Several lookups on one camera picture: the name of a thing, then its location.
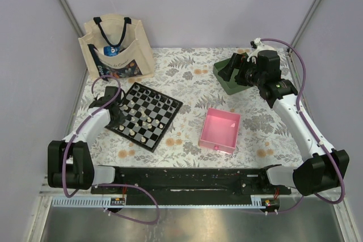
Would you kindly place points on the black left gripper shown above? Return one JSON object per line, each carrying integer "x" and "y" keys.
{"x": 120, "y": 120}

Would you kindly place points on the pink plastic tray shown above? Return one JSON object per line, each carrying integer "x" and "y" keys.
{"x": 220, "y": 131}

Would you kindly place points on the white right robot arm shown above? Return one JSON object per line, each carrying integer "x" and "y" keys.
{"x": 323, "y": 166}

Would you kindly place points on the black white chess board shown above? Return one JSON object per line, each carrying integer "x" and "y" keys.
{"x": 149, "y": 113}

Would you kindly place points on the floral table cloth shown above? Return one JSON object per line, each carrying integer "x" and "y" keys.
{"x": 187, "y": 75}

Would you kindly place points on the blue white packet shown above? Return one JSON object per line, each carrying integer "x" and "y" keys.
{"x": 111, "y": 51}

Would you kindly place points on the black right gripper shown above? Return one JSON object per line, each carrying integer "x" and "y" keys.
{"x": 236, "y": 62}

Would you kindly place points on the cream canvas tote bag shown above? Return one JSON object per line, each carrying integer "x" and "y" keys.
{"x": 117, "y": 45}

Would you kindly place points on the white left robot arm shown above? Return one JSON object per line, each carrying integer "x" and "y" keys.
{"x": 69, "y": 161}

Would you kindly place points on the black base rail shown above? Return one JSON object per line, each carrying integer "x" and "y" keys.
{"x": 193, "y": 182}

